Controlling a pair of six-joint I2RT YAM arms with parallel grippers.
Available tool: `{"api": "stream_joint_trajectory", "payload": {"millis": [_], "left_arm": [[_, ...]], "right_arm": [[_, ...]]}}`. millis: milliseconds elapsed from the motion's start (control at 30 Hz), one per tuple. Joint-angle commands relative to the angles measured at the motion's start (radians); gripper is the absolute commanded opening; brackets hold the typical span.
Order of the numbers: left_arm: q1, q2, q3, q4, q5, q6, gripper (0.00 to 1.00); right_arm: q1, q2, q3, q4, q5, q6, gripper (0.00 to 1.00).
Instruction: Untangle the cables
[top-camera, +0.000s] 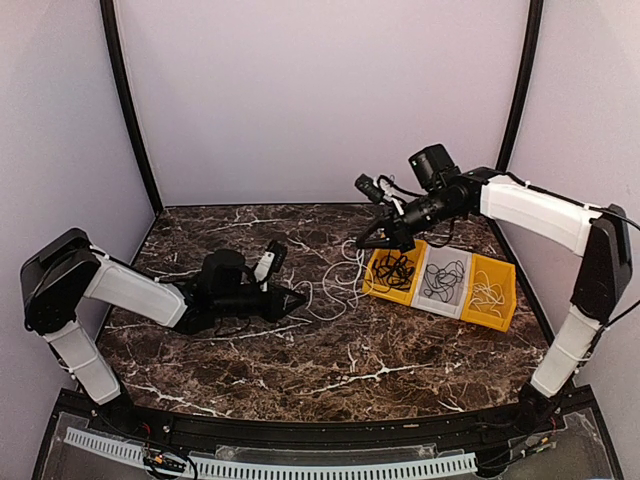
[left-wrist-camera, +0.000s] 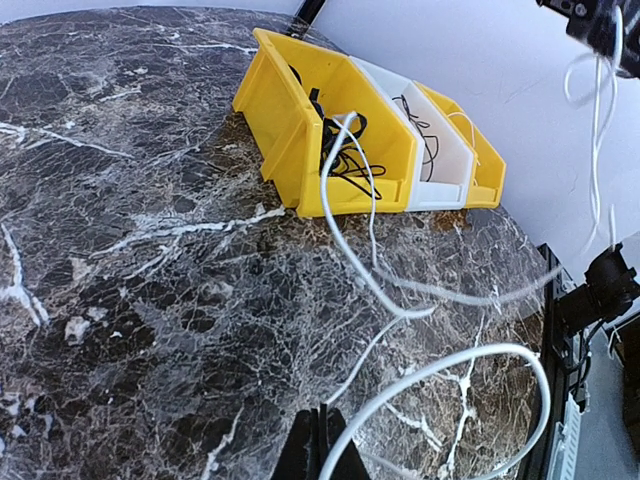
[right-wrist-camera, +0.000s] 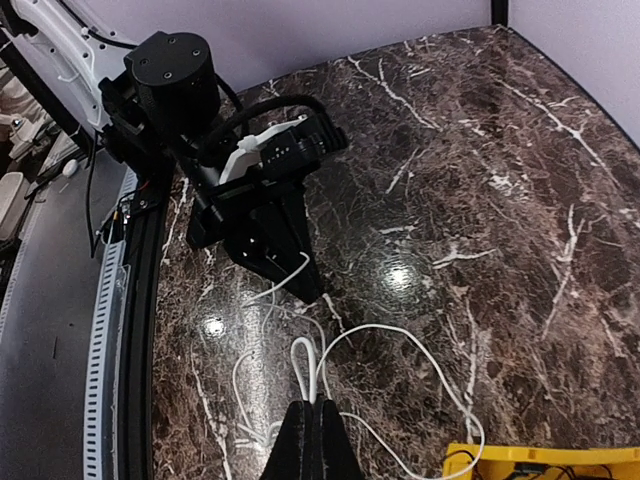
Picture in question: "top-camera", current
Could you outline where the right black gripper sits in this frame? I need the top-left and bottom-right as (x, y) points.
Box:
(356, 188), (462, 252)

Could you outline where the right black frame post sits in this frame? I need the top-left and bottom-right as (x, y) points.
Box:
(495, 0), (544, 172)

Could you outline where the black frame post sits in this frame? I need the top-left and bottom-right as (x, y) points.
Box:
(99, 0), (164, 216)
(495, 0), (544, 172)

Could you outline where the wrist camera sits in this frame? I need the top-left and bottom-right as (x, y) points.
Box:
(354, 174), (406, 215)
(253, 240), (287, 292)

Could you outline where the left yellow plastic bin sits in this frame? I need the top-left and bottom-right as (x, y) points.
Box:
(362, 240), (427, 306)

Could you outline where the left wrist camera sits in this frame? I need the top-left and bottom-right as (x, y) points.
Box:
(253, 240), (287, 292)

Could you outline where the yellow plastic bin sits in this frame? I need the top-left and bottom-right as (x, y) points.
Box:
(460, 254), (517, 332)
(362, 240), (427, 306)

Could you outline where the white slotted cable duct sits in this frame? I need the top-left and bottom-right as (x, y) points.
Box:
(63, 427), (477, 479)

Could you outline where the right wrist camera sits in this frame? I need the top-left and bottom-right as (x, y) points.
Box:
(354, 174), (406, 215)

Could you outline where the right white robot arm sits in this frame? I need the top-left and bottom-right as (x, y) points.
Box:
(355, 144), (637, 434)

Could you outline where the black front rail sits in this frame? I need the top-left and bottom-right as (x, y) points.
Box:
(59, 387), (596, 454)

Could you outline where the right yellow plastic bin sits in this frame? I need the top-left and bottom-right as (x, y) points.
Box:
(460, 254), (517, 332)

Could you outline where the white cable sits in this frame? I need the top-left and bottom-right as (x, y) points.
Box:
(468, 272), (509, 314)
(294, 238), (374, 324)

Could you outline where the white plastic bin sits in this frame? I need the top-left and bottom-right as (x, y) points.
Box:
(410, 245), (472, 319)

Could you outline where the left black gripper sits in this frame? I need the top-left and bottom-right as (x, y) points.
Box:
(214, 282), (307, 324)

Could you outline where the left black frame post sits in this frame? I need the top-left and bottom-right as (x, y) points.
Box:
(99, 0), (164, 216)

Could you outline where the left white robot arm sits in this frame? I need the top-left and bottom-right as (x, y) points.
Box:
(20, 228), (306, 436)

